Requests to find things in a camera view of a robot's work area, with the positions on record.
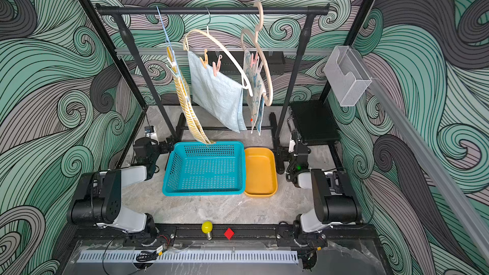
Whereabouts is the orange clothespin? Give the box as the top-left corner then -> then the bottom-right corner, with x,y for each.
201,49 -> 209,68

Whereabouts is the pink wooden hanger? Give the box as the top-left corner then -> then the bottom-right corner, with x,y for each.
240,0 -> 274,108

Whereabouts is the pink clothespin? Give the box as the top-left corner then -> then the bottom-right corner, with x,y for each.
250,52 -> 260,71
212,55 -> 222,77

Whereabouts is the black case on floor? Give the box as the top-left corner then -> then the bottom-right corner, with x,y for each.
290,101 -> 340,146

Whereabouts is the white slotted cable duct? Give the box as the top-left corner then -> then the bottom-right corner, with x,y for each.
76,250 -> 299,264

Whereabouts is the blue wire hanger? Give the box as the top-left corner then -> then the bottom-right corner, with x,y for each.
156,6 -> 174,67

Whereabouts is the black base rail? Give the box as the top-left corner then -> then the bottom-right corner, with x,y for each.
70,222 -> 380,251

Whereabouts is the yellow plastic tray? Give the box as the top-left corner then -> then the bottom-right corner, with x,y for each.
244,147 -> 278,197

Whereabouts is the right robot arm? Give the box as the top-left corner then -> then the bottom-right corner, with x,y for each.
283,130 -> 362,246

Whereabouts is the light blue towel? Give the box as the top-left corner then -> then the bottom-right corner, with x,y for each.
188,52 -> 247,133

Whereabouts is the red diamond marker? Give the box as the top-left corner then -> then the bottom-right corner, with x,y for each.
224,228 -> 235,240

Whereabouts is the teal perforated plastic basket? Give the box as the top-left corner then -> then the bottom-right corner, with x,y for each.
162,141 -> 247,196

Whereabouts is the bunny pattern towel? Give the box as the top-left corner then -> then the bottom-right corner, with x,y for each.
243,50 -> 266,135

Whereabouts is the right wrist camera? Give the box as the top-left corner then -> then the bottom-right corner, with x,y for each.
288,134 -> 297,154

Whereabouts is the yellow striped towel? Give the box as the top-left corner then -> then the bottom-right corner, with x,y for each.
166,46 -> 215,145

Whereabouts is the black clothes rack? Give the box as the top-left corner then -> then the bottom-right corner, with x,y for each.
95,3 -> 331,175

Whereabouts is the cream plastic hanger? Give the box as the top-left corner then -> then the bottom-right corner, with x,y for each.
182,7 -> 254,98

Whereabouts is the pink clothespin on blue towel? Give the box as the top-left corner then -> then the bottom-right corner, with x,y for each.
212,55 -> 222,77

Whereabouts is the yellow light bulb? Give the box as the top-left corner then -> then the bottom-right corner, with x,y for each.
201,221 -> 213,240

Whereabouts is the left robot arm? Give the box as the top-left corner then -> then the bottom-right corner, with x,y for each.
67,137 -> 174,246

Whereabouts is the clear acrylic wall box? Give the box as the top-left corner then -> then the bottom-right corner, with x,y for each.
323,46 -> 372,107

